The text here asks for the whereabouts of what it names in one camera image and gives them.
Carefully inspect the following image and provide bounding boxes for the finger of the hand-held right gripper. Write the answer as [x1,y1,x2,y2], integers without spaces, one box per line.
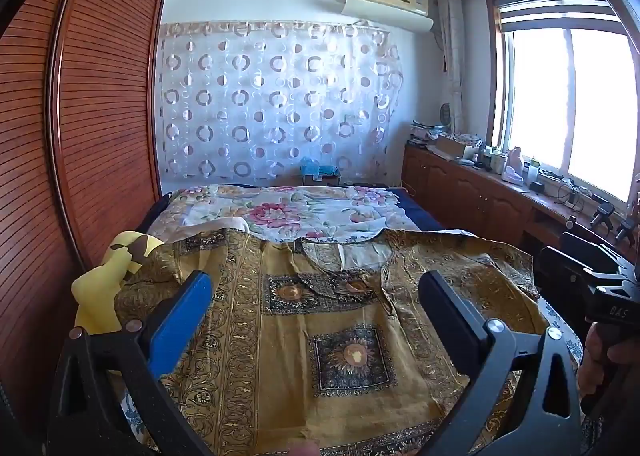
[560,231,633,282]
[538,246,601,322]

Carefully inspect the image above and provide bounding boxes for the wooden framed window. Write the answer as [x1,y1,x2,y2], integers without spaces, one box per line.
[487,0,640,207]

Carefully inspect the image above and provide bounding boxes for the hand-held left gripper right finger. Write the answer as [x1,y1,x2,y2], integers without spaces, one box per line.
[417,270,586,456]

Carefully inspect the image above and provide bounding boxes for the wooden slatted wardrobe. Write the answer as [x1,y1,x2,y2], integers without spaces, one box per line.
[0,0,173,387]

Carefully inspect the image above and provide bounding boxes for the low wooden cabinet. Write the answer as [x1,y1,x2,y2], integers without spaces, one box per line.
[402,143,640,262]

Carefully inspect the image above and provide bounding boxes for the circle-patterned sheer curtain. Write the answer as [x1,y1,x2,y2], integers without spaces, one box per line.
[157,21,405,183]

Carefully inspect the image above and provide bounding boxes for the yellow garment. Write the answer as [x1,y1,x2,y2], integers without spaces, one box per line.
[71,231,166,337]

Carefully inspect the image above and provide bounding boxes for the floral quilt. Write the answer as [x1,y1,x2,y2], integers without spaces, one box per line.
[150,184,416,244]

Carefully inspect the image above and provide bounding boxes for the person's right hand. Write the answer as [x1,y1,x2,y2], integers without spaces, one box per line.
[578,321,624,403]

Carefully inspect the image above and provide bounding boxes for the brown cardboard box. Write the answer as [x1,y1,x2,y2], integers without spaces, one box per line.
[302,173,344,187]

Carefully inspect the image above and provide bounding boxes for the blue floral bed sheet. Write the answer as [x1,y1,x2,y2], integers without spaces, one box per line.
[117,231,583,456]

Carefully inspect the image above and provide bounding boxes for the mustard patterned shirt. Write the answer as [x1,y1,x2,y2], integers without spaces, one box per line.
[114,228,551,456]

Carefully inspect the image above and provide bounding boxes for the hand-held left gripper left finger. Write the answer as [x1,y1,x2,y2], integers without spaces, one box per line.
[47,270,217,456]

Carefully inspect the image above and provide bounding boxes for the beige window curtain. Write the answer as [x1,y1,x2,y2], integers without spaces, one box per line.
[437,0,468,137]

